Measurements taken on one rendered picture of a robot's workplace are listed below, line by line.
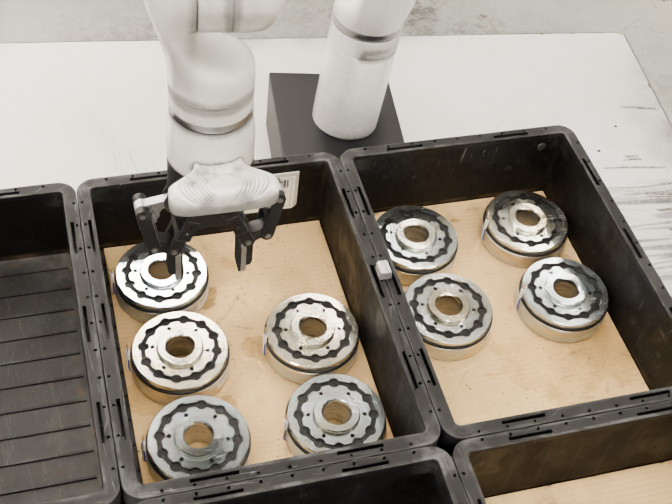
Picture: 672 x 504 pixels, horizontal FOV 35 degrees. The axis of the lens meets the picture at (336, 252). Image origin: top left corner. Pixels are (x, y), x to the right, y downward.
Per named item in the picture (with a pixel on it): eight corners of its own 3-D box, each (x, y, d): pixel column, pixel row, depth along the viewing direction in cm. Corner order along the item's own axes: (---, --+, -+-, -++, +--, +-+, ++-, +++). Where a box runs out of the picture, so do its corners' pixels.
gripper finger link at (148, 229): (142, 189, 95) (165, 229, 99) (123, 196, 95) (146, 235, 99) (147, 211, 93) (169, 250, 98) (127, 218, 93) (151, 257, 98)
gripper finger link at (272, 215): (276, 195, 96) (253, 239, 99) (294, 198, 97) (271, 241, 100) (270, 174, 97) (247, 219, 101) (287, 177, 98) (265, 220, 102)
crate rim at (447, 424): (334, 164, 126) (336, 149, 124) (564, 137, 133) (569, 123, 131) (442, 454, 101) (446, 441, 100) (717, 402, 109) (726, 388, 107)
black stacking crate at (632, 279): (328, 220, 133) (337, 154, 125) (545, 191, 140) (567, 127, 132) (427, 501, 109) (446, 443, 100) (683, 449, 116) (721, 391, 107)
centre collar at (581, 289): (538, 276, 124) (539, 273, 123) (577, 272, 125) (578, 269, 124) (552, 310, 120) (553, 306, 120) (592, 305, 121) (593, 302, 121)
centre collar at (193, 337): (153, 334, 113) (153, 330, 112) (199, 327, 114) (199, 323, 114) (160, 372, 110) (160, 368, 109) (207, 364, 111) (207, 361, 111)
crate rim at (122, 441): (76, 195, 119) (74, 180, 117) (334, 164, 126) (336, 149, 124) (125, 515, 94) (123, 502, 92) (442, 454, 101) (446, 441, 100)
